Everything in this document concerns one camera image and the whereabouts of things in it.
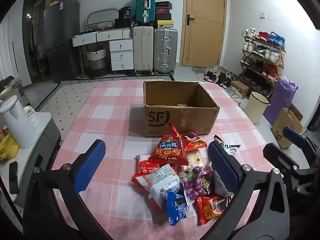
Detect red snack pack front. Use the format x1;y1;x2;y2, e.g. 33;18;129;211
196;196;232;225

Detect white grey snack bag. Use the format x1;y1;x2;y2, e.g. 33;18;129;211
214;135;241;156

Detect purple grape candy bag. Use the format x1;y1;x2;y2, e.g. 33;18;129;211
183;165;214;206

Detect clear cake bread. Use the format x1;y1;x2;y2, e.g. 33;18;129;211
181;149;204;173

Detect blue oreo pack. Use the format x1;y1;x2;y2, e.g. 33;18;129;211
166;191;187;226

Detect large white red snack bag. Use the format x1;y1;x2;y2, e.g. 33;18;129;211
132;164;182;211

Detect red triangular chips bag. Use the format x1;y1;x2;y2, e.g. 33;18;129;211
149;123;188;165

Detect red white balloon glue pack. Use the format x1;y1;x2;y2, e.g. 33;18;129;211
134;154;159;177

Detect brown paper cat bag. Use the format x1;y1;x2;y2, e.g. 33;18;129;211
271;107;304;150

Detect purple gift bag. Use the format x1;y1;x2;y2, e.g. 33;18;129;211
264;76;298;126

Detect cream trash bin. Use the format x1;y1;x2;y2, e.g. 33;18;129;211
244;91;270;125

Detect black smartphone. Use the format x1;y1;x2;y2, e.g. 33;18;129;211
9;161;18;194

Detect grey side cabinet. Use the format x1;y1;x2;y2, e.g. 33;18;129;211
1;112;61;207

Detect yellow plastic bag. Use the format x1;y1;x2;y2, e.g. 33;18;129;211
0;134;20;161

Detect small cardboard box floor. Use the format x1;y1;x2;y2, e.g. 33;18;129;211
231;81;249;99

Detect wooden shoe rack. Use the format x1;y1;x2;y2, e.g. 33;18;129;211
238;28;286;99

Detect white electric kettle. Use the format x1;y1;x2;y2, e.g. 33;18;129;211
1;95;36;149

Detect SF cardboard box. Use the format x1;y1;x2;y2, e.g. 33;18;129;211
143;81;220;137

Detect dotted cream rug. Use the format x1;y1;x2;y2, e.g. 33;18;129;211
35;80;156;131

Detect pink plaid tablecloth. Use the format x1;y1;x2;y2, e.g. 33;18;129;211
53;81;272;239

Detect woven laundry basket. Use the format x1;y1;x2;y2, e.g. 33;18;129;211
86;46;108;78

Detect wooden door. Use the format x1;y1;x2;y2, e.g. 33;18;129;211
180;0;227;68

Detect silver suitcase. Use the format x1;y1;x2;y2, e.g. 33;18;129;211
153;28;178;76

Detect stacked shoe boxes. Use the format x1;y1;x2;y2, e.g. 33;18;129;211
154;1;174;28

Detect white drawer desk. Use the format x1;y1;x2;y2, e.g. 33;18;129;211
72;28;134;72

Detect beige suitcase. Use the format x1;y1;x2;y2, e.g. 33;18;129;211
133;26;153;73

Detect dark grey refrigerator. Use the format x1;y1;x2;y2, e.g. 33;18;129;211
44;0;81;83

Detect teal suitcase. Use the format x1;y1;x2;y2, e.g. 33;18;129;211
136;0;155;25

